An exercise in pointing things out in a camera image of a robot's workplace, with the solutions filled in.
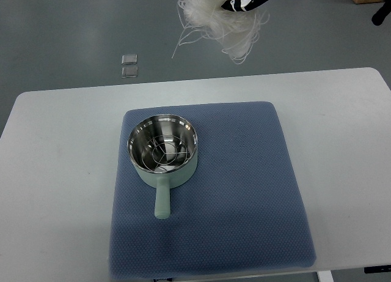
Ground white table leg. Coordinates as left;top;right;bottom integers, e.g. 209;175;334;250
316;270;334;282

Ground white vermicelli bundle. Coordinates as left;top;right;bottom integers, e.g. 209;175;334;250
176;0;269;64

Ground wire steaming rack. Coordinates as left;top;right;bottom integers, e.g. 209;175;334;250
141;135;189;173

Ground upper metal floor plate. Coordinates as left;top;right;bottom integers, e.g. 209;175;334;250
122;53;137;65

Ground mint green steel pot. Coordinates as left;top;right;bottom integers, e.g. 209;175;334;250
127;114;199;220

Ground blue textured mat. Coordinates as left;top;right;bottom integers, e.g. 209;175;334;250
109;102;316;280

